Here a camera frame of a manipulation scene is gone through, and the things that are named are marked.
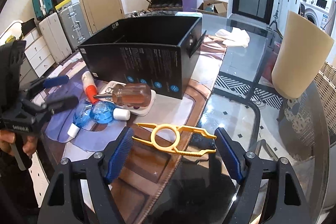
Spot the white glue bottle orange cap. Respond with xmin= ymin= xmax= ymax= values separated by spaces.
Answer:
xmin=81 ymin=71 xmax=98 ymax=104

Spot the blue liquid bottle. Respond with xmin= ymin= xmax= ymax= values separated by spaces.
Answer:
xmin=89 ymin=101 xmax=130 ymax=124
xmin=67 ymin=101 xmax=92 ymax=139

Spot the white remote control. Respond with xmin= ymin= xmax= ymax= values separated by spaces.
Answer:
xmin=95 ymin=81 xmax=157 ymax=117

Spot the amber handle screwdriver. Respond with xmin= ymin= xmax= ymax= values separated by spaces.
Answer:
xmin=95 ymin=83 xmax=151 ymax=107

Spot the person's left hand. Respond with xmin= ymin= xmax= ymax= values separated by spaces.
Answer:
xmin=0 ymin=130 xmax=39 ymax=159

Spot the white drawer cabinet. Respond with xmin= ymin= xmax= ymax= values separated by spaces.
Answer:
xmin=20 ymin=28 xmax=55 ymax=85

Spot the white suitcase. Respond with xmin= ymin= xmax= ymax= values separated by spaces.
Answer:
xmin=39 ymin=12 xmax=72 ymax=64

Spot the anime print desk mat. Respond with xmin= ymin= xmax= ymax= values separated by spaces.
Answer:
xmin=38 ymin=35 xmax=227 ymax=223

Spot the silver suitcase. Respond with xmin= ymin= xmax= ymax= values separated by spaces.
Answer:
xmin=58 ymin=3 xmax=91 ymax=51

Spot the black cardboard box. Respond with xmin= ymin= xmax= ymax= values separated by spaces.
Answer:
xmin=79 ymin=15 xmax=206 ymax=99

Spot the white crumpled cloth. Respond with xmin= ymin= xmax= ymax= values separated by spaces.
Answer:
xmin=215 ymin=27 xmax=250 ymax=48

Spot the wicker basket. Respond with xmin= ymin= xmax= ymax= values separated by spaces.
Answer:
xmin=314 ymin=62 xmax=336 ymax=136

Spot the beige cylindrical tumbler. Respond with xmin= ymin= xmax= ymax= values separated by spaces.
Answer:
xmin=272 ymin=11 xmax=334 ymax=99

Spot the open cardboard box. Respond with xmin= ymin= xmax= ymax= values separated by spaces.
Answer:
xmin=197 ymin=0 xmax=228 ymax=18

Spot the white washing machine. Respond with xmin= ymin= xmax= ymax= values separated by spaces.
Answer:
xmin=300 ymin=0 xmax=335 ymax=36

